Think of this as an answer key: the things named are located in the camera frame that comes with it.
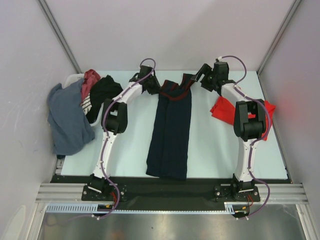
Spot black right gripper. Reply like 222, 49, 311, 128
191, 63, 218, 92

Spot navy tank top red trim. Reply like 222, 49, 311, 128
146, 73, 195, 180

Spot grey-blue tank top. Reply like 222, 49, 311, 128
46, 78, 95, 156

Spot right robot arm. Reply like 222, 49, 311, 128
192, 60, 271, 201

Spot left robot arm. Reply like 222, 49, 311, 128
87, 64, 161, 200

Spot maroon tank top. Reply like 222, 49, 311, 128
81, 69, 101, 101

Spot striped white black tank top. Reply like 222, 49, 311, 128
80, 93, 92, 115

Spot white plastic laundry bin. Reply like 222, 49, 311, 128
62, 73, 104, 127

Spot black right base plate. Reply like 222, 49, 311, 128
213, 184, 261, 203

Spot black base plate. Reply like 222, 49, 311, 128
213, 184, 261, 203
81, 183, 128, 202

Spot right aluminium corner post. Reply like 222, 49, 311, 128
256, 0, 304, 76

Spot aluminium corner post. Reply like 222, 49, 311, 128
256, 0, 304, 76
36, 0, 82, 74

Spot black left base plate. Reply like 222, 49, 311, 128
81, 183, 128, 202

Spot left aluminium corner post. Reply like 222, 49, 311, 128
36, 0, 82, 74

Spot grey slotted cable duct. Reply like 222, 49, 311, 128
45, 202, 249, 215

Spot aluminium frame rail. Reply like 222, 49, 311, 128
36, 183, 309, 204

